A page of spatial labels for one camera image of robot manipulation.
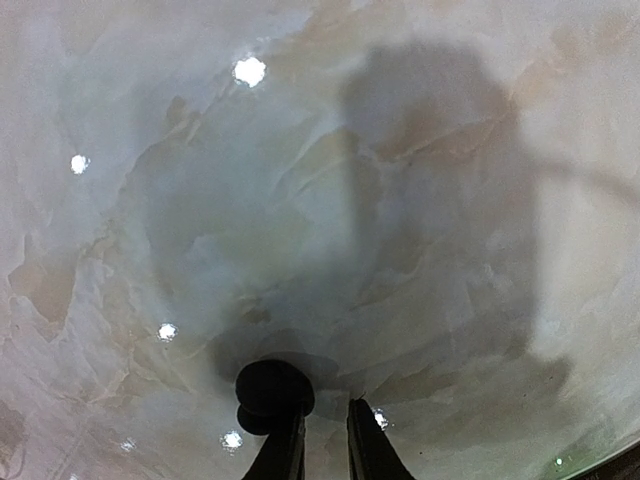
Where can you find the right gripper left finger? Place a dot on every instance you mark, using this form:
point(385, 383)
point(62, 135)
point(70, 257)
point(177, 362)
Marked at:
point(281, 457)

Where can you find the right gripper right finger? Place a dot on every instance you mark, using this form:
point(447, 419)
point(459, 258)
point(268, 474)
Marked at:
point(371, 455)

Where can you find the black earbud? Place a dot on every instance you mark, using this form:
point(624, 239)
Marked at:
point(268, 392)

